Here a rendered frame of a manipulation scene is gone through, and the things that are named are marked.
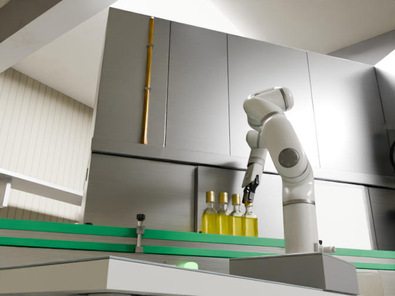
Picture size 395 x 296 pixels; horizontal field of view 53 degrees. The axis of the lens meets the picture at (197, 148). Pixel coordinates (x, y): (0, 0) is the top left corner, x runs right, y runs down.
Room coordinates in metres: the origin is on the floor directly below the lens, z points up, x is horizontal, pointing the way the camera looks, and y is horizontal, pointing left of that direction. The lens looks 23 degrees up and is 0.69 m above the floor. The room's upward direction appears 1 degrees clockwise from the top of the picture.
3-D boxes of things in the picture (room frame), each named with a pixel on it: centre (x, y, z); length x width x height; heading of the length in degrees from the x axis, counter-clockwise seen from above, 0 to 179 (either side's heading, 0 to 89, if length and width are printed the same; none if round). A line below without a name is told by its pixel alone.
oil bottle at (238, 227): (1.62, -0.16, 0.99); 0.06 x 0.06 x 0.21; 17
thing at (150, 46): (1.63, 0.24, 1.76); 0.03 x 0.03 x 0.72; 18
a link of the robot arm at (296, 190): (1.14, -0.30, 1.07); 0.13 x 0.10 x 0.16; 157
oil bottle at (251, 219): (1.64, -0.22, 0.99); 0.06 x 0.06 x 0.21; 18
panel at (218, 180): (1.84, -0.43, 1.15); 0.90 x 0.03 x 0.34; 108
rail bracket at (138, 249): (1.32, 0.18, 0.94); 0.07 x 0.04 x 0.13; 18
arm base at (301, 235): (1.14, -0.31, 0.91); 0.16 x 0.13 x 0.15; 63
